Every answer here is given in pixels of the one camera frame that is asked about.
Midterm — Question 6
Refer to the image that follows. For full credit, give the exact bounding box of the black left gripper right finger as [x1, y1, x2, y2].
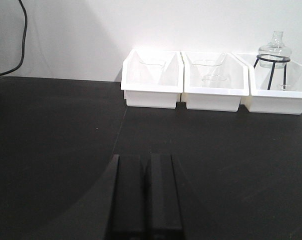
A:
[145, 153, 184, 240]

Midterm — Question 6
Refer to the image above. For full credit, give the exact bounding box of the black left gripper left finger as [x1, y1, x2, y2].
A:
[106, 154, 144, 240]

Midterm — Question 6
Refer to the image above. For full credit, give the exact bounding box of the white plastic bin left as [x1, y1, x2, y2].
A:
[121, 49, 184, 109]

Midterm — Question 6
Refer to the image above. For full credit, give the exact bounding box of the white plastic bin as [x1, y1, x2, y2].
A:
[121, 49, 184, 109]
[234, 53, 302, 115]
[181, 51, 249, 112]

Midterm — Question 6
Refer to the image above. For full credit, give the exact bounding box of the white plastic bin middle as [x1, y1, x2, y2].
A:
[181, 51, 249, 112]

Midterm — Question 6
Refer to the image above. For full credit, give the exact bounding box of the small glass beaker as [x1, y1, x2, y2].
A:
[202, 74, 226, 88]

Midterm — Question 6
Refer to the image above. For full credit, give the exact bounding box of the glass beaker in left bin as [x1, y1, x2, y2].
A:
[139, 58, 166, 75]

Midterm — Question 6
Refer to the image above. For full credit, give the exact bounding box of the glass funnel in middle bin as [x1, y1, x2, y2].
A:
[192, 59, 222, 75]

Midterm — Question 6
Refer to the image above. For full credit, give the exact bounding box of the white plastic bin right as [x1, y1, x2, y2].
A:
[234, 53, 302, 115]

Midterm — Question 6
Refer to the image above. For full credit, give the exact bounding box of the clear glass flask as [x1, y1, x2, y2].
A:
[259, 31, 292, 61]

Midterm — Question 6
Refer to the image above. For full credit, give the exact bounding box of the black cable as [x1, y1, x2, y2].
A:
[0, 0, 28, 76]

